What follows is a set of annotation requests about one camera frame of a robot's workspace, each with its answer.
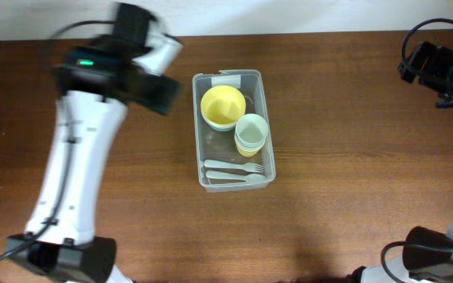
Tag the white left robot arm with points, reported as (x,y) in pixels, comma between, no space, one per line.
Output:
(96,83)

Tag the yellow plastic bowl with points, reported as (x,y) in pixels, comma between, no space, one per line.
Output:
(223,104)

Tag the green plastic cup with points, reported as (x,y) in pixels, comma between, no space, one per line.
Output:
(248,148)

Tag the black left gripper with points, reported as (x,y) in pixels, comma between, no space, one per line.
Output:
(159,97)

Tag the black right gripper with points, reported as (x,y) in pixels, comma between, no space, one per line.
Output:
(439,58)

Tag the white plastic cup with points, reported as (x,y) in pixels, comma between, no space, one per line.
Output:
(252,129)

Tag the clear plastic container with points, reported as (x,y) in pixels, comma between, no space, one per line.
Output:
(217,145)

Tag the white plastic fork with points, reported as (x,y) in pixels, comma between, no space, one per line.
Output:
(248,167)

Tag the yellow plastic cup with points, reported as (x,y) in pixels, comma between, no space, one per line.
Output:
(247,152)

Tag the white plastic spoon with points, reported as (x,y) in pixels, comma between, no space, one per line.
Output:
(250,178)

